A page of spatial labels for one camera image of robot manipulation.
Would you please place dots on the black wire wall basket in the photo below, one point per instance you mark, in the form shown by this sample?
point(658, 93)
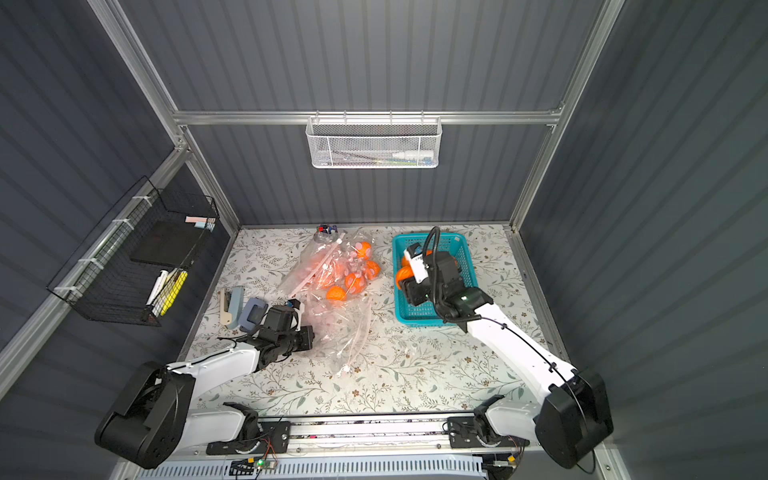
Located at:
point(136, 269)

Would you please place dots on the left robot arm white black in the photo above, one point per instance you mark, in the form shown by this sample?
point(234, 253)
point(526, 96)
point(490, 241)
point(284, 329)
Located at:
point(153, 417)

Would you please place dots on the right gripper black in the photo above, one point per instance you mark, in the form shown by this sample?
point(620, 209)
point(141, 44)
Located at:
point(417, 289)

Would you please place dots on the pink pen cup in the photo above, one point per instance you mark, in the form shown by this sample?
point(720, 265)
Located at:
point(326, 233)

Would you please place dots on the yellow item in black basket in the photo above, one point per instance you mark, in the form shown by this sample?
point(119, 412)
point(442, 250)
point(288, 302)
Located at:
point(169, 291)

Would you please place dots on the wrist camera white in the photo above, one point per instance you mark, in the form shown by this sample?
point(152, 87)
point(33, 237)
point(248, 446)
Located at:
point(414, 258)
point(284, 317)

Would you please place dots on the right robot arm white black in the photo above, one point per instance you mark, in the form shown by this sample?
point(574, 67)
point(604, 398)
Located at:
point(556, 385)

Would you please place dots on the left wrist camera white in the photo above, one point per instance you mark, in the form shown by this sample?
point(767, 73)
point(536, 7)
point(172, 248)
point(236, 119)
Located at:
point(284, 317)

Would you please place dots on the clear zip-top bag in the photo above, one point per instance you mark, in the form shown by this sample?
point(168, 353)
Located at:
point(339, 270)
point(341, 329)

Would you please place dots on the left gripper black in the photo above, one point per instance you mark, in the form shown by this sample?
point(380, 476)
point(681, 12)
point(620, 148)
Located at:
point(302, 339)

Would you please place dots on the black notebook in basket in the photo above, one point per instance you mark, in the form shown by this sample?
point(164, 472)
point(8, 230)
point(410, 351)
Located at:
point(169, 244)

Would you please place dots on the white wire mesh basket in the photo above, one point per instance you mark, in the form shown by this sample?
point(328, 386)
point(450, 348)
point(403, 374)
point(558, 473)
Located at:
point(388, 142)

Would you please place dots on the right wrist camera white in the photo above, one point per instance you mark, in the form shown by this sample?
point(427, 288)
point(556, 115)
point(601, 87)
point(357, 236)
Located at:
point(414, 258)

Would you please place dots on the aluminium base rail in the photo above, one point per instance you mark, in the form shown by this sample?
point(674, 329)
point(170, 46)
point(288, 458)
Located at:
point(372, 432)

